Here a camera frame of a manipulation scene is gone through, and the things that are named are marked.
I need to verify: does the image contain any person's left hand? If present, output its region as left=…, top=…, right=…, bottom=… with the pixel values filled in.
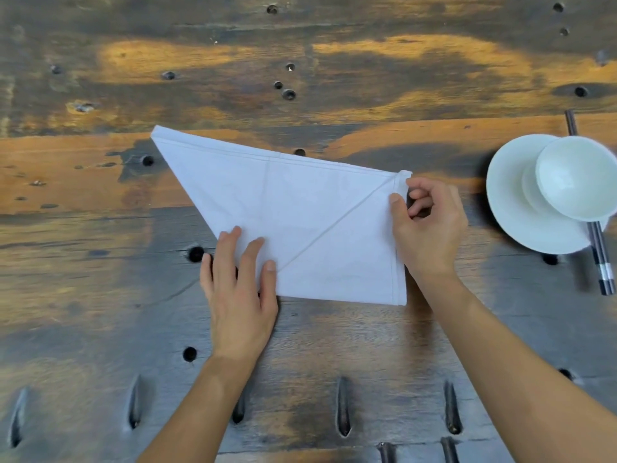
left=200, top=226, right=280, bottom=363

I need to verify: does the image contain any person's right forearm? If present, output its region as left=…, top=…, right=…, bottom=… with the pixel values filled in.
left=409, top=274, right=617, bottom=463

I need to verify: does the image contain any person's right hand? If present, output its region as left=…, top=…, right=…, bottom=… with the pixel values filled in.
left=389, top=177, right=469, bottom=286

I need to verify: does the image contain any white cloth napkin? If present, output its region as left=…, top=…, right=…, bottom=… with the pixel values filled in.
left=150, top=125, right=414, bottom=307

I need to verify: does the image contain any dark striped chopstick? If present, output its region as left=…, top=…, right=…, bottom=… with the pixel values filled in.
left=564, top=111, right=610, bottom=296
left=568, top=110, right=617, bottom=295

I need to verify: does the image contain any white round plate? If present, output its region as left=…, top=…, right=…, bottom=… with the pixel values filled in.
left=485, top=134, right=609, bottom=255

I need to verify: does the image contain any white ceramic bowl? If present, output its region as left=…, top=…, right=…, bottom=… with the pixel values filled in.
left=534, top=136, right=617, bottom=222

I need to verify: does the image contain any person's left forearm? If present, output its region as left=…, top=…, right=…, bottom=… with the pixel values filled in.
left=137, top=353, right=270, bottom=463

